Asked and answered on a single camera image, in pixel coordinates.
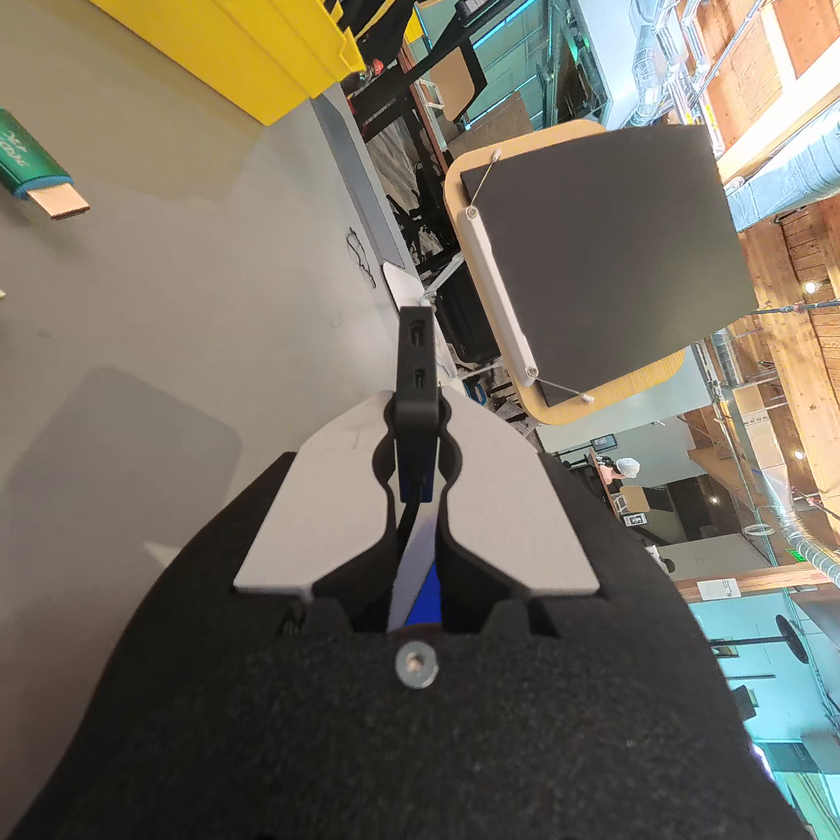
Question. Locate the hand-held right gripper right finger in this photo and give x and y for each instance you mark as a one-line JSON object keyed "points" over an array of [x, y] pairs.
{"points": [[518, 518]]}

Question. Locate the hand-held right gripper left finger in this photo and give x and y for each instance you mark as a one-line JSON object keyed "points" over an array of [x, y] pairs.
{"points": [[315, 518]]}

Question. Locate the blue storage bin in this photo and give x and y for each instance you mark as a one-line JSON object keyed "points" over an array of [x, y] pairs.
{"points": [[426, 594]]}

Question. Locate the black video switch box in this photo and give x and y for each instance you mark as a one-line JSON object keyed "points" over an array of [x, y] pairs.
{"points": [[417, 407]]}

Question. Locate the yellow storage bin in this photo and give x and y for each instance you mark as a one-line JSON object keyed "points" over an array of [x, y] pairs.
{"points": [[249, 46]]}

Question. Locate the wooden board with dark panel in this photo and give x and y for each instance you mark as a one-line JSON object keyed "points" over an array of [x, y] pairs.
{"points": [[604, 249]]}

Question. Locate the cardboard box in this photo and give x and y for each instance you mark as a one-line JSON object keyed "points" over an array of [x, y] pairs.
{"points": [[499, 121]]}

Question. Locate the silver ventilation duct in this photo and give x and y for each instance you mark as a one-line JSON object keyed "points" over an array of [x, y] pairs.
{"points": [[787, 177]]}

